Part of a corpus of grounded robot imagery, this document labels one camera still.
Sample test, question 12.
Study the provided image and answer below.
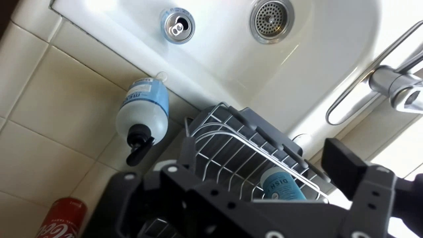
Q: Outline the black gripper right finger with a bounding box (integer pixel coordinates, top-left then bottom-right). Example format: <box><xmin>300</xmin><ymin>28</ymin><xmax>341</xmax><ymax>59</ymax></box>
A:
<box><xmin>322</xmin><ymin>137</ymin><xmax>423</xmax><ymax>238</ymax></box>

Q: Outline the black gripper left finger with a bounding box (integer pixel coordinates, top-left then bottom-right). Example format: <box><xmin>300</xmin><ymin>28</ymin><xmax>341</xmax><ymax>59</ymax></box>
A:
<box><xmin>82</xmin><ymin>165</ymin><xmax>348</xmax><ymax>238</ymax></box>

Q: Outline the blue bottle in rack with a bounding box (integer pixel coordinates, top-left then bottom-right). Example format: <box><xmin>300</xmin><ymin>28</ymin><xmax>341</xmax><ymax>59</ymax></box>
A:
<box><xmin>261</xmin><ymin>166</ymin><xmax>306</xmax><ymax>201</ymax></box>

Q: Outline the red cola can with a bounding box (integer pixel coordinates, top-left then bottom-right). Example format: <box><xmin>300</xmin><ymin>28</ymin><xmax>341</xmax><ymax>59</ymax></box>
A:
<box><xmin>36</xmin><ymin>197</ymin><xmax>88</xmax><ymax>238</ymax></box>

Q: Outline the chrome sink faucet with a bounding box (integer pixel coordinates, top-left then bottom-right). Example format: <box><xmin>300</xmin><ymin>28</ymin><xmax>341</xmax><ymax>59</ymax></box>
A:
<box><xmin>326</xmin><ymin>20</ymin><xmax>423</xmax><ymax>125</ymax></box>

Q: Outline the white double basin sink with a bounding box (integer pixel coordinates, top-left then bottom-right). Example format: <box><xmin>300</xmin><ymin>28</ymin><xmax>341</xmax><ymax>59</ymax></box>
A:
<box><xmin>52</xmin><ymin>0</ymin><xmax>423</xmax><ymax>153</ymax></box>

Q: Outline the aluminium can in sink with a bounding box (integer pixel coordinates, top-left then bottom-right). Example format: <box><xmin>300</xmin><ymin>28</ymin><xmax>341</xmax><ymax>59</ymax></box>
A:
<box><xmin>160</xmin><ymin>8</ymin><xmax>196</xmax><ymax>45</ymax></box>

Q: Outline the metal sink drain strainer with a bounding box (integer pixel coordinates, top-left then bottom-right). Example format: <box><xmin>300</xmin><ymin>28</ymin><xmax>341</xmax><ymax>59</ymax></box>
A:
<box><xmin>249</xmin><ymin>0</ymin><xmax>295</xmax><ymax>45</ymax></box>

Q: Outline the grey wire dish rack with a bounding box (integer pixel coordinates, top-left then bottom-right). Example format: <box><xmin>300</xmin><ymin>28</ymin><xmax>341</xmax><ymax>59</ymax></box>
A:
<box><xmin>176</xmin><ymin>103</ymin><xmax>331</xmax><ymax>202</ymax></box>

